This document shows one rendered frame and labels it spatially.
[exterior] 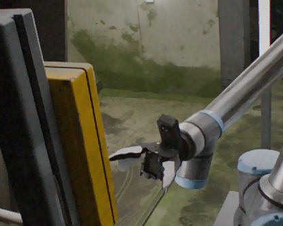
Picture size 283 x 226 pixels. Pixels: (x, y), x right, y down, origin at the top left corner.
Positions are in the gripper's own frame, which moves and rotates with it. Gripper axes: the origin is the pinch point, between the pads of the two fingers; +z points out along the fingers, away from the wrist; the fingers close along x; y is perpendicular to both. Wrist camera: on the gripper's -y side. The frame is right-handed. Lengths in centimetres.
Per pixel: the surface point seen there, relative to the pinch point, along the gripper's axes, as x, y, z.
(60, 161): -9.4, -23.1, 34.1
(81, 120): -10.7, -29.0, 31.9
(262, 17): 38, 6, -172
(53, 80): -7.1, -34.0, 33.6
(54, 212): -11.1, -17.2, 36.9
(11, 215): 18.2, 11.6, 19.2
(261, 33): 37, 15, -173
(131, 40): 164, 68, -240
